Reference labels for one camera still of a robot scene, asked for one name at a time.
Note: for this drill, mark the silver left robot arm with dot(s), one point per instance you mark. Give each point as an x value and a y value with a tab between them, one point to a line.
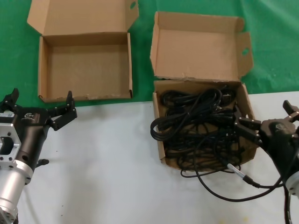
11	186

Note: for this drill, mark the cardboard box with torn lid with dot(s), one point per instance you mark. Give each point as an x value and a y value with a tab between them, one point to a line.
198	51

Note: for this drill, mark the cardboard box with neat lid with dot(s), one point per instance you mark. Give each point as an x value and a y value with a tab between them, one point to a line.
88	65

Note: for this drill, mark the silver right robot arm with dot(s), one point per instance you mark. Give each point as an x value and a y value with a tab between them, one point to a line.
294	184

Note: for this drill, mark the black left wrist plug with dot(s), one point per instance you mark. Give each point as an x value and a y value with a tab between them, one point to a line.
43	162

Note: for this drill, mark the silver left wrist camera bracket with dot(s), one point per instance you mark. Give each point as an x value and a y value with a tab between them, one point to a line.
9	133

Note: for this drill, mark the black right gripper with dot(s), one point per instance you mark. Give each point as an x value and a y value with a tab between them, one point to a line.
280	140

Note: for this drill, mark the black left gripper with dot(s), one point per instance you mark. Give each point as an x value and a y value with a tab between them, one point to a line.
32	130

